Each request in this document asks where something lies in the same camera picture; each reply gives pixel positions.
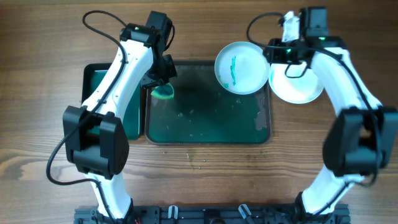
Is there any green yellow sponge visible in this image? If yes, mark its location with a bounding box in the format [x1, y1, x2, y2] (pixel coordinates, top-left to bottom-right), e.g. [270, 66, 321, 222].
[150, 83, 175, 100]

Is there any white plate front stained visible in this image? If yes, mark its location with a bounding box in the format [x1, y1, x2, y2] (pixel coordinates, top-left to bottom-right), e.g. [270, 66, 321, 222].
[269, 62, 324, 104]

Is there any white plate stained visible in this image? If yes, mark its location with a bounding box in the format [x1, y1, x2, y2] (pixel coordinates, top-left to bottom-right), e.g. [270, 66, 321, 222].
[214, 41, 270, 95]
[269, 62, 324, 104]

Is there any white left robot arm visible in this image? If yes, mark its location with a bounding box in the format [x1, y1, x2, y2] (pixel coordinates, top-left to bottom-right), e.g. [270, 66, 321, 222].
[62, 21, 177, 223]

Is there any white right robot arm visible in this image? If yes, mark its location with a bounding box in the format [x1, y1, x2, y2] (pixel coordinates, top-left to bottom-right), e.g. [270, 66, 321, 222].
[263, 37, 397, 221]

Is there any large dark green tray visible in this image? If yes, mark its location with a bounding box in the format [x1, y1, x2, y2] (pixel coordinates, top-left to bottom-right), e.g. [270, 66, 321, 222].
[145, 60, 272, 144]

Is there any small dark green tray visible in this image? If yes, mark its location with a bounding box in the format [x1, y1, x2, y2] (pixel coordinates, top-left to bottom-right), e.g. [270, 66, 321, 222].
[81, 63, 144, 141]

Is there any white plate rear stained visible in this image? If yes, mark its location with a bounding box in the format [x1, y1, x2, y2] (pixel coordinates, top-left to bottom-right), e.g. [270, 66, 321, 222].
[214, 41, 270, 95]

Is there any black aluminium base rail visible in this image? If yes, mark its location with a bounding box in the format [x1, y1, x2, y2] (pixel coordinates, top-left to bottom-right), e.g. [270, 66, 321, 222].
[73, 204, 351, 224]

